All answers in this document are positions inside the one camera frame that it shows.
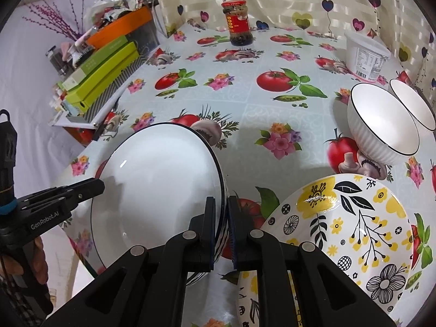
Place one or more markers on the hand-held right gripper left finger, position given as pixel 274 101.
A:
pixel 215 231

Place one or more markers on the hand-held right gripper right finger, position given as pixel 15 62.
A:
pixel 233 238

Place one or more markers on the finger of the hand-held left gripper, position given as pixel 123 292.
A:
pixel 85 188
pixel 51 206

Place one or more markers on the yellow black floral plate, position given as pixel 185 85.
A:
pixel 340 211

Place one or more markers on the white ribbed bowl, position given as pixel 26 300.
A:
pixel 381 122
pixel 412 105

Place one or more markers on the person's left hand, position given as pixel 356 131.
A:
pixel 39 262

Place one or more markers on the black striped box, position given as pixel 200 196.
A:
pixel 102 105

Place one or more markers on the bright green box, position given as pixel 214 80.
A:
pixel 102 78

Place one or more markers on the vegetable print tablecloth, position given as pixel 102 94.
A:
pixel 238 115

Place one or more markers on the pale green box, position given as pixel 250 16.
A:
pixel 98 59

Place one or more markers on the dark small jar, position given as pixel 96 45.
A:
pixel 57 60

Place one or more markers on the orange box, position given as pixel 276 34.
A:
pixel 119 27

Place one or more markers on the pink flower branches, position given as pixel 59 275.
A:
pixel 58 17

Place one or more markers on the pile of plastic packets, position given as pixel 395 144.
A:
pixel 112 5

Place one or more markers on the red label sauce jar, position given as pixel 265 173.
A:
pixel 238 24

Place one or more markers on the white plastic tub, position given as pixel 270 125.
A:
pixel 364 58

